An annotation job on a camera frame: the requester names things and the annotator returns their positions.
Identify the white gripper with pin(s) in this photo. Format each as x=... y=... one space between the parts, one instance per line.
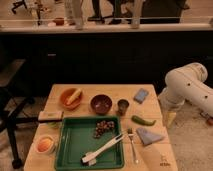
x=170 y=118

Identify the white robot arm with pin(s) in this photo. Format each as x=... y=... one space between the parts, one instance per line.
x=185 y=83

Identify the orange bowl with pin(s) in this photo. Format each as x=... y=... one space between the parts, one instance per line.
x=66 y=94

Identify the grey folded cloth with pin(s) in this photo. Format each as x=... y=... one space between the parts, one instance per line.
x=147 y=137

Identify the green chili pepper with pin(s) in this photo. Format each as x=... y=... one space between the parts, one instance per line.
x=141 y=121

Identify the blue sponge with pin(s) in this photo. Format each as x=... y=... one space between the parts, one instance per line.
x=141 y=95

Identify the silver fork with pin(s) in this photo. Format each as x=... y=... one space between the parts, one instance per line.
x=131 y=136

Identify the bunch of dark grapes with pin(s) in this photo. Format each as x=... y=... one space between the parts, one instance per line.
x=102 y=127

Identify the yellow corn cob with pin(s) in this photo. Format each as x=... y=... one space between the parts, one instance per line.
x=75 y=95

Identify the green plastic tray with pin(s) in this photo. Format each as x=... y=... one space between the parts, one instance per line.
x=77 y=138

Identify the beige rectangular block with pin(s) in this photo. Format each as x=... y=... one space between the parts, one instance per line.
x=50 y=116

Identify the orange fruit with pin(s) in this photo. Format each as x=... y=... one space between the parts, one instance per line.
x=44 y=144

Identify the red cup on counter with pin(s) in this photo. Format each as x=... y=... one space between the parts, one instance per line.
x=59 y=21

